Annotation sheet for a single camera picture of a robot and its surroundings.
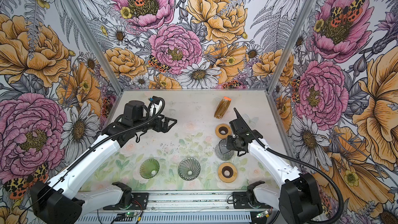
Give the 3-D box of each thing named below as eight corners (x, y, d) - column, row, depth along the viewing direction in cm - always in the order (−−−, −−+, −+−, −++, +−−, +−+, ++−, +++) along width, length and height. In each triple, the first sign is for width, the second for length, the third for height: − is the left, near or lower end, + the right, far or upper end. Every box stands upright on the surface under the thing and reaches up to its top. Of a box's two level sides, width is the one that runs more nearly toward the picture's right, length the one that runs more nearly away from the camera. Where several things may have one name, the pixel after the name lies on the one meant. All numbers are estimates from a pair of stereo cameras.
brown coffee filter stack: (213, 116, 108) (214, 107, 101) (222, 104, 115) (224, 95, 108) (222, 120, 106) (223, 111, 99) (230, 107, 113) (232, 98, 106)
